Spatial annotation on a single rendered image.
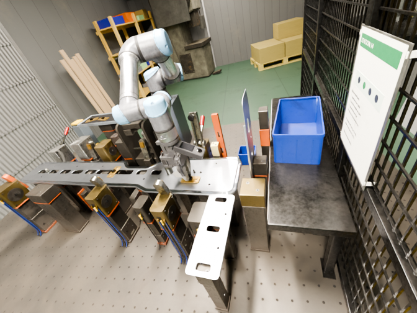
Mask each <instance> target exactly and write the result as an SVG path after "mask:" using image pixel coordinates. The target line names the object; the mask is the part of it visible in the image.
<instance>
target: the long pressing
mask: <svg viewBox="0 0 417 313"><path fill-rule="evenodd" d="M190 162H191V176H200V180H199V182H198V183H181V179H182V178H179V177H175V176H174V175H173V173H174V172H175V171H176V166H174V167H173V168H172V169H173V173H172V174H171V175H167V173H166V170H165V169H164V166H163V164H162V162H161V161H159V162H157V163H155V164H153V165H151V166H129V165H128V163H127V162H126V161H59V162H43V163H41V164H40V165H39V166H38V167H36V168H35V169H34V170H32V171H31V172H30V173H28V174H27V175H25V176H24V177H23V178H22V179H21V180H20V182H22V183H27V184H58V185H74V186H95V185H94V184H92V183H91V182H90V181H89V180H90V179H91V178H92V176H97V177H100V179H102V180H103V182H105V184H107V185H108V186H110V187H121V188H138V189H139V190H141V191H143V192H144V193H159V192H157V190H156V189H155V188H154V187H153V184H154V182H155V180H156V179H160V180H163V181H164V183H165V184H166V186H167V187H168V188H169V189H170V190H171V191H172V193H173V194H185V195H198V196H209V195H211V194H226V195H233V194H234V193H236V191H237V188H238V182H239V178H240V172H241V166H242V162H241V160H240V159H239V158H237V157H217V158H203V159H202V160H198V159H196V158H190ZM216 163H217V164H216ZM116 166H121V168H120V169H119V171H133V172H132V174H130V175H117V174H115V175H114V176H113V177H112V178H107V176H108V174H97V172H98V171H112V170H113V169H114V168H115V167H116ZM45 168H48V169H49V170H50V171H49V172H51V171H53V170H59V171H58V172H57V173H49V172H48V173H46V172H45V173H39V172H40V171H42V170H44V169H45ZM64 170H71V171H70V172H69V173H67V174H64V173H61V172H62V171H64ZM76 170H83V172H82V173H80V174H72V173H73V172H74V171H76ZM193 170H195V172H196V173H194V172H193ZM87 171H96V172H95V173H93V174H85V173H86V172H87ZM139 171H147V172H146V173H145V174H144V175H137V173H138V172H139ZM154 171H161V173H160V174H159V175H152V172H154ZM200 171H201V172H202V173H200ZM208 184H210V185H208Z"/></svg>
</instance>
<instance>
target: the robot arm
mask: <svg viewBox="0 0 417 313"><path fill-rule="evenodd" d="M172 54H173V47H172V45H171V41H170V39H169V37H168V34H167V33H166V31H165V30H164V29H155V30H152V31H150V32H146V33H144V34H140V35H136V36H133V37H130V38H129V39H128V40H126V42H125V43H124V44H123V45H122V48H121V49H120V51H119V57H118V62H119V65H120V104H119V105H116V106H114V107H113V108H112V115H113V118H114V119H115V121H116V122H117V123H118V124H120V125H125V124H131V123H132V122H136V121H139V120H143V119H147V118H149V120H150V123H151V125H152V127H153V129H154V132H155V134H156V136H157V138H158V140H157V141H156V144H157V145H160V147H161V149H162V151H161V152H162V153H160V154H161V156H160V160H161V162H162V164H163V166H164V167H165V168H173V167H174V166H176V171H175V172H174V173H173V175H174V176H175V177H179V178H183V179H184V180H185V181H189V176H191V162H190V158H189V157H192V158H196V159H198V160H202V159H203V156H204V153H205V149H204V148H200V147H198V146H195V145H192V144H189V143H186V142H183V141H181V140H179V136H178V132H177V129H176V126H175V124H174V122H173V118H172V117H171V106H172V102H171V100H172V97H171V95H170V93H169V92H168V90H167V89H166V87H165V86H167V85H170V84H174V83H178V82H181V81H183V80H184V76H183V72H182V68H181V64H180V63H175V62H173V59H172V58H171V55H172ZM151 60H152V61H153V62H155V63H157V64H158V65H159V66H160V67H161V68H160V69H159V68H158V66H157V67H154V68H152V69H150V70H148V71H146V72H145V73H144V75H143V76H144V78H145V81H146V83H147V85H148V88H149V90H150V93H151V96H150V97H147V98H143V99H140V95H139V78H138V69H139V67H140V64H142V63H144V62H148V61H151Z"/></svg>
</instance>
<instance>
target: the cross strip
mask: <svg viewBox="0 0 417 313"><path fill-rule="evenodd" d="M216 197H225V198H227V200H226V202H215V198H216ZM234 204H235V197H234V195H226V194H211V195H210V196H209V197H208V201H207V204H206V207H205V210H204V214H203V216H202V220H201V222H200V225H199V229H198V231H197V235H196V238H195V241H194V244H193V247H192V250H191V254H190V257H189V260H188V262H187V266H186V270H185V272H186V274H189V275H192V276H198V277H202V278H208V279H214V280H215V279H218V277H219V275H221V271H222V265H223V259H224V256H225V249H226V243H227V240H228V234H229V229H230V224H231V218H232V214H233V208H234ZM225 213H226V215H225ZM209 225H211V226H218V227H220V231H219V232H208V231H207V226H209ZM217 247H219V249H217ZM197 263H205V264H210V265H211V269H210V272H208V273H206V272H203V271H197V270H195V266H196V264H197Z"/></svg>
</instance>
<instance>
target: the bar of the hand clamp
mask: <svg viewBox="0 0 417 313"><path fill-rule="evenodd" d="M187 118H188V120H189V121H190V122H191V126H192V131H193V134H194V139H195V144H196V146H199V145H198V138H199V139H200V142H201V145H202V148H203V144H202V142H203V136H202V131H201V127H200V122H199V117H198V113H197V111H195V112H190V113H189V115H188V117H187Z"/></svg>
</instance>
